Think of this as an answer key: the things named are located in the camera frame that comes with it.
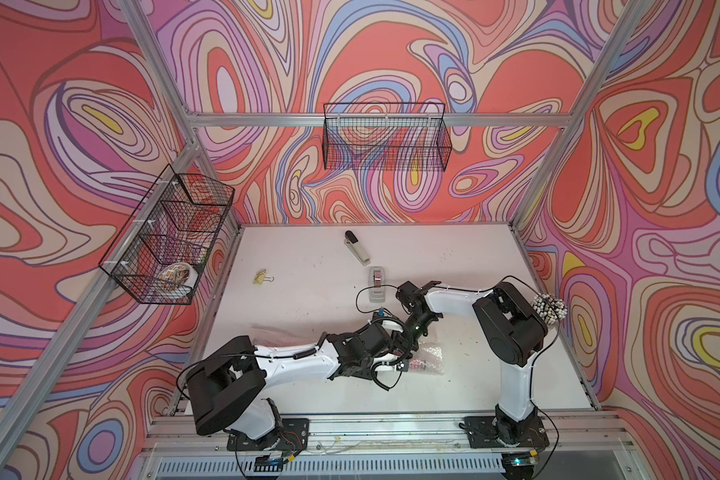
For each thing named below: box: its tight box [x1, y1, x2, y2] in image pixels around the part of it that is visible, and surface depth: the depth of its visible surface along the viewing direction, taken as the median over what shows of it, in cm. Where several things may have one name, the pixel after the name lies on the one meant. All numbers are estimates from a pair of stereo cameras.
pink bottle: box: [409, 359, 428, 370], surface depth 82 cm
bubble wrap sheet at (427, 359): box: [409, 340, 445, 375], surface depth 82 cm
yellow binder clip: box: [253, 269, 275, 285], surface depth 106 cm
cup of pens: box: [532, 293, 568, 324], surface depth 78 cm
